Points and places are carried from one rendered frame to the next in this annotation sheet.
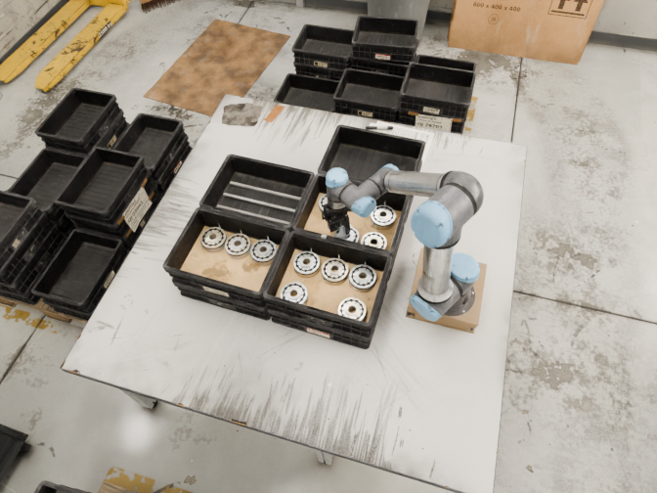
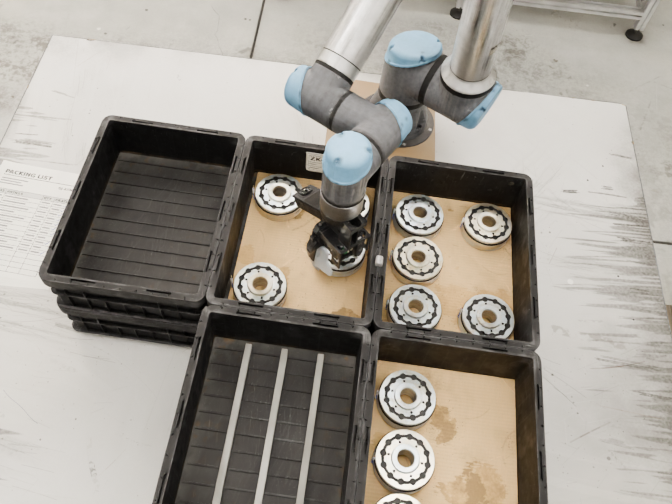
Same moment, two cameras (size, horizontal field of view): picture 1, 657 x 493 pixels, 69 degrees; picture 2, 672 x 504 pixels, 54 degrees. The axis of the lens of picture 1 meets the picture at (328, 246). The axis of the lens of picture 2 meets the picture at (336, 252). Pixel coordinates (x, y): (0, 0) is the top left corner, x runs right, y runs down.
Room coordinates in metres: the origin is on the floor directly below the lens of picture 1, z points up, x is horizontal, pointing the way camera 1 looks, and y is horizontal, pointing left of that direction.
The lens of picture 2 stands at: (1.32, 0.58, 1.97)
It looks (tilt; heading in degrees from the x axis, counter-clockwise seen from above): 58 degrees down; 249
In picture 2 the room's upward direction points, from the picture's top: 8 degrees clockwise
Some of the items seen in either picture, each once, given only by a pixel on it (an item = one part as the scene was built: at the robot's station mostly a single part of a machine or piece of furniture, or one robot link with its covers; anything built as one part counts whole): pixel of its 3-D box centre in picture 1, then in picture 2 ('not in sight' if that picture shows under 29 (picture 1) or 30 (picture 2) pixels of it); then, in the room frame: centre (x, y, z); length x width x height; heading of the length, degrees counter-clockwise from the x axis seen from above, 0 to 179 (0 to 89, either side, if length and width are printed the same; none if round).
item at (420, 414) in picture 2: (263, 250); (407, 397); (1.02, 0.25, 0.86); 0.10 x 0.10 x 0.01
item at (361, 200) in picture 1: (361, 198); (371, 128); (1.02, -0.12, 1.15); 0.11 x 0.11 x 0.08; 40
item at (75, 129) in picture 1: (93, 142); not in sight; (2.22, 1.39, 0.37); 0.40 x 0.30 x 0.45; 160
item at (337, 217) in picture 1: (335, 213); (340, 227); (1.08, -0.04, 0.99); 0.09 x 0.08 x 0.12; 114
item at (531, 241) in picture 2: (328, 277); (457, 247); (0.85, 0.01, 0.92); 0.40 x 0.30 x 0.02; 69
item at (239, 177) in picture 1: (260, 198); (268, 437); (1.28, 0.27, 0.87); 0.40 x 0.30 x 0.11; 69
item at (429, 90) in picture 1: (432, 112); not in sight; (2.27, -0.70, 0.37); 0.40 x 0.30 x 0.45; 70
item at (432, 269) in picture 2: (334, 269); (417, 258); (0.91, -0.02, 0.86); 0.10 x 0.10 x 0.01
